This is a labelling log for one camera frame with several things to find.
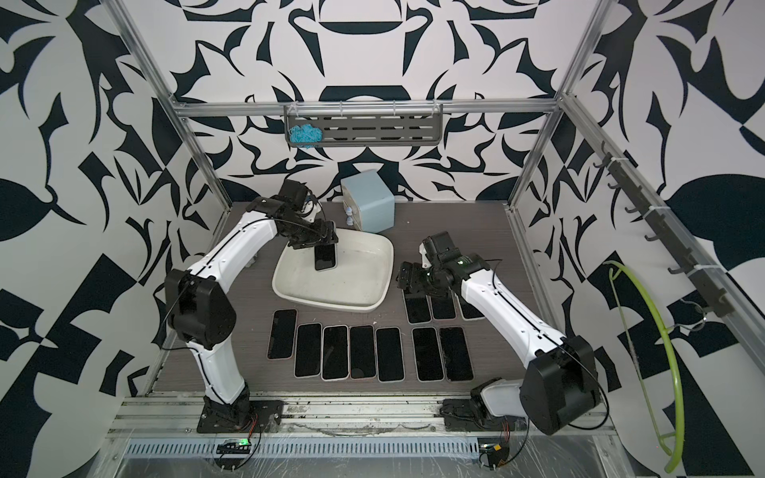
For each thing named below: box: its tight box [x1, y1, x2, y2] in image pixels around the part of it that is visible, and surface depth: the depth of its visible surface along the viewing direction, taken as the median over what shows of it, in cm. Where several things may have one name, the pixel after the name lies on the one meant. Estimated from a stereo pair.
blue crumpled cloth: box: [288, 123, 323, 150], surface depth 93 cm
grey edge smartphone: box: [293, 322, 323, 379], surface depth 86 cm
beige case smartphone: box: [265, 308, 298, 361], surface depth 89 cm
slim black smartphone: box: [411, 326, 445, 383], surface depth 87 cm
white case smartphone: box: [320, 324, 350, 382], surface depth 86 cm
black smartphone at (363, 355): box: [348, 324, 377, 381], surface depth 86 cm
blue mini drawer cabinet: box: [340, 169, 396, 234], surface depth 105 cm
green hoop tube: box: [603, 260, 685, 474], surface depth 55 cm
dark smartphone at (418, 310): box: [405, 294, 432, 324], surface depth 94 cm
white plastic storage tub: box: [271, 229, 395, 313], surface depth 99 cm
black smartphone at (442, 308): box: [425, 286, 459, 321], surface depth 93 cm
